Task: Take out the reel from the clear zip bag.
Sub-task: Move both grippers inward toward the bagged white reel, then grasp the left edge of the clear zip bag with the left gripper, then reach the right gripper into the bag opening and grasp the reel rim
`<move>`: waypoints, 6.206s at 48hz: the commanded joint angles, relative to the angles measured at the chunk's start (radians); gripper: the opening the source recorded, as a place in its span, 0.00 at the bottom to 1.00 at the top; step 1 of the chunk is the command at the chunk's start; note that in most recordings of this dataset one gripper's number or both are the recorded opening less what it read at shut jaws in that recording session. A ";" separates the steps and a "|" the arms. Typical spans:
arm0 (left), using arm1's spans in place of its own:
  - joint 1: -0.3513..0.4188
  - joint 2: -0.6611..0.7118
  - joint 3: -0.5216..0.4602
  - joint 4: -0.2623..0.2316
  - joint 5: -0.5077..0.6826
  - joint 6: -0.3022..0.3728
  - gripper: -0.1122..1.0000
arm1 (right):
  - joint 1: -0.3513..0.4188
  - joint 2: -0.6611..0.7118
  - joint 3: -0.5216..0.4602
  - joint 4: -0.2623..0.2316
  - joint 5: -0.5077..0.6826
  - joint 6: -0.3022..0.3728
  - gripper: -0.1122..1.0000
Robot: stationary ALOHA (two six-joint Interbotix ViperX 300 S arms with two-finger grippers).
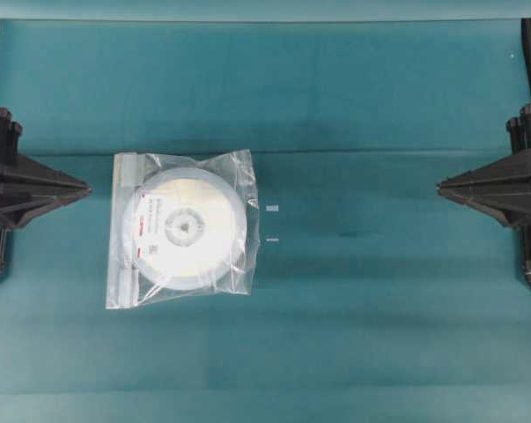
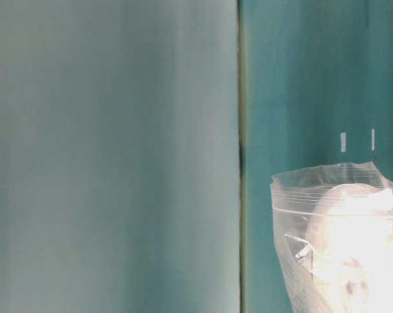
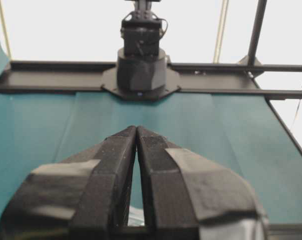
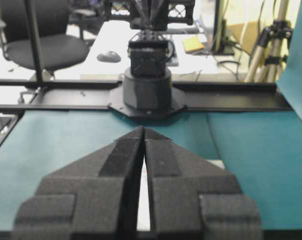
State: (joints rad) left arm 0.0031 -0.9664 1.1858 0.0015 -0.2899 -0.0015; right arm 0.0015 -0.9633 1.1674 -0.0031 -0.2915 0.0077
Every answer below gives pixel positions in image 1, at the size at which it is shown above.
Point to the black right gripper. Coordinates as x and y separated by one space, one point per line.
502 189

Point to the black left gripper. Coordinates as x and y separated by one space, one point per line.
22 175

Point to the clear plastic zip bag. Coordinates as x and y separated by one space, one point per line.
126 288

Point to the white component reel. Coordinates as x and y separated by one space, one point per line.
187 228

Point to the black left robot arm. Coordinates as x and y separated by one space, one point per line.
28 189

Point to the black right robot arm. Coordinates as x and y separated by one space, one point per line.
502 189

